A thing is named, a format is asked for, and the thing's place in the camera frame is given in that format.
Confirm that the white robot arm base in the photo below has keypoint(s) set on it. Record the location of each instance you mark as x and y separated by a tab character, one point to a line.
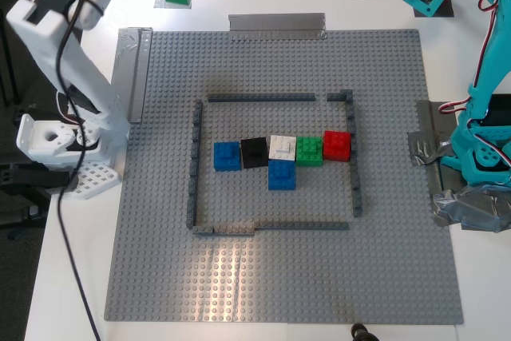
44	137

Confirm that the black lego cube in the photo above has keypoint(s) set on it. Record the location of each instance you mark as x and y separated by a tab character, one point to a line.
255	153

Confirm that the small black round object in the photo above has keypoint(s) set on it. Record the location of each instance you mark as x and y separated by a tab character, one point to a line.
363	333

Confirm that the wrinkled grey duct tape piece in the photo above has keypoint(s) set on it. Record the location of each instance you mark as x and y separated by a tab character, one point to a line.
423	149

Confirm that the white lego cube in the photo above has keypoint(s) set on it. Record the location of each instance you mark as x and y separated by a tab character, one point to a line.
281	147

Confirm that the long dark grey brick wall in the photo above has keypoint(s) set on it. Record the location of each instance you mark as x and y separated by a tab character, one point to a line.
355	181
195	157
259	97
303	225

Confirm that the blue lego cube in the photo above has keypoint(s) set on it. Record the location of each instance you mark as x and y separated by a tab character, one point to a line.
227	156
282	175

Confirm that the red lego cube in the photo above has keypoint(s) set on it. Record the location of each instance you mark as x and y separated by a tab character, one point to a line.
337	145

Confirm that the black table clamp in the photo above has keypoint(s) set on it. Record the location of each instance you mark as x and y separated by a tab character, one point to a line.
24	177

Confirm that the short dark grey brick wall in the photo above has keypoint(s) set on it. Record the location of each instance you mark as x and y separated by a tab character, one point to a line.
336	97

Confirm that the crumpled grey duct tape wad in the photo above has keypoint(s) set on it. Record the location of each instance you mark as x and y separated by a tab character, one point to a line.
471	209

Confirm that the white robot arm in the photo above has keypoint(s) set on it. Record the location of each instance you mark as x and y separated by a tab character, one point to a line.
80	69

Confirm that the grey studded lego baseplate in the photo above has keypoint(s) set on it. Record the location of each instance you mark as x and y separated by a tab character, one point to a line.
279	277

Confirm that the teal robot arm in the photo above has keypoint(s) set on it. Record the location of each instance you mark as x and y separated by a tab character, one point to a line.
489	61

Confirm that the grey duct tape strip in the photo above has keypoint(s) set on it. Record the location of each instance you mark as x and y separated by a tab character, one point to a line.
279	26
429	117
137	77

